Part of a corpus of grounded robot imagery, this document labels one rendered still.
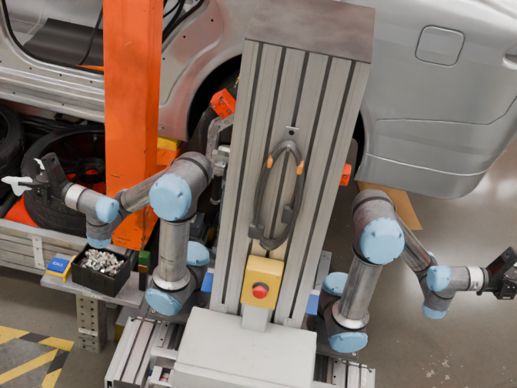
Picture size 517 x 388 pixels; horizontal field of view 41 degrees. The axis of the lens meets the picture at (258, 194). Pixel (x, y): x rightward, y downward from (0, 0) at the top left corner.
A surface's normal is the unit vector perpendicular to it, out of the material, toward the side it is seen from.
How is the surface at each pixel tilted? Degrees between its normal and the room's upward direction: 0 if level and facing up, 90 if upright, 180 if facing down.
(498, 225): 0
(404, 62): 90
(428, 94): 90
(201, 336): 0
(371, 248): 83
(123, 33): 90
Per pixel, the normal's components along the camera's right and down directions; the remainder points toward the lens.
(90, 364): 0.13, -0.75
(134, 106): -0.19, 0.62
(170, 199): -0.37, 0.45
